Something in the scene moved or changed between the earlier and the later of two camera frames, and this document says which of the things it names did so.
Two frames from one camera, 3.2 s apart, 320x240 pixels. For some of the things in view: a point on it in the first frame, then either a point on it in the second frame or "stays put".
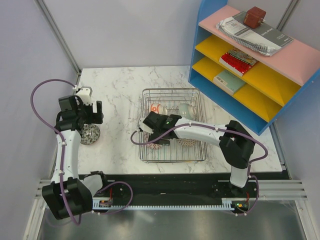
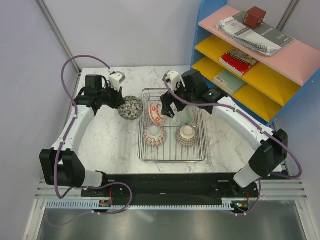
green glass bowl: (187, 111) stays put
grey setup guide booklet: (266, 33) stays put
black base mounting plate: (178, 189) stays put
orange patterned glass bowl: (156, 108) stays put
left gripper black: (94, 118) -> (118, 99)
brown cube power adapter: (254, 17) stays put
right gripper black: (154, 136) -> (167, 99)
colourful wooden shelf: (246, 69) stays put
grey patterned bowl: (90, 133) -> (132, 109)
